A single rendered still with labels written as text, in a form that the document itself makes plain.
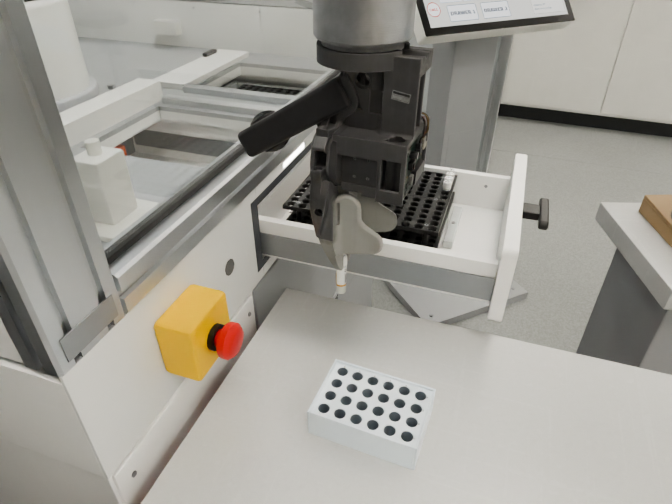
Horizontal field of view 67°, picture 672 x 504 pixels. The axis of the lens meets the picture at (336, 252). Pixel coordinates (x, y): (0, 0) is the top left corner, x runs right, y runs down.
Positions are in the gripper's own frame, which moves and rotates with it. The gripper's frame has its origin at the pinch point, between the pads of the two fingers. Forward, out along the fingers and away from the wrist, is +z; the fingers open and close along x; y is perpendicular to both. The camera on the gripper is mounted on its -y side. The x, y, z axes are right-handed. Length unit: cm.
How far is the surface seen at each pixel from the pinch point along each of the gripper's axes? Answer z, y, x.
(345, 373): 18.3, 1.0, 0.9
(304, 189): 6.8, -14.5, 22.3
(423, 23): -3, -18, 102
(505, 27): 0, 1, 119
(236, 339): 8.8, -8.2, -7.2
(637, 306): 33, 40, 50
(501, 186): 8.6, 12.5, 38.7
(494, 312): 13.1, 16.0, 13.0
